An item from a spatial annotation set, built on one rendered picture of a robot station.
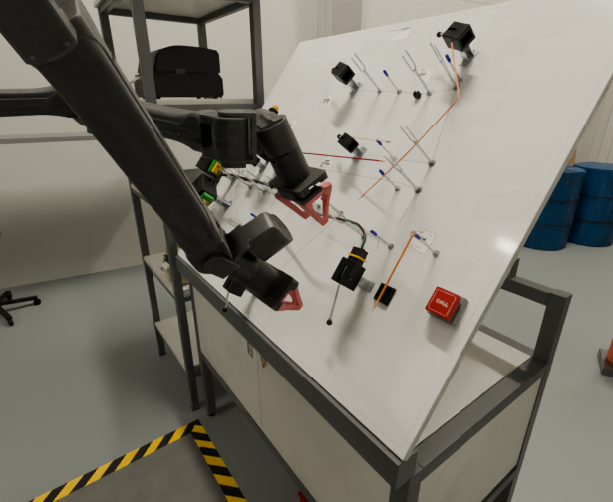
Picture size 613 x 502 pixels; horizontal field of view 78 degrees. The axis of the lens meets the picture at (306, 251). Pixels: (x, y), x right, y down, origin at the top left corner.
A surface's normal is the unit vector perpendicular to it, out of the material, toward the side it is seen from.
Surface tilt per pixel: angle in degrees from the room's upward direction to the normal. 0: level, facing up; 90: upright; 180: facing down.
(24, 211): 90
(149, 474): 0
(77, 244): 90
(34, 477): 0
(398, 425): 52
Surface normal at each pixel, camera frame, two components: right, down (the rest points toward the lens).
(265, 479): 0.00, -0.93
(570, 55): -0.64, -0.39
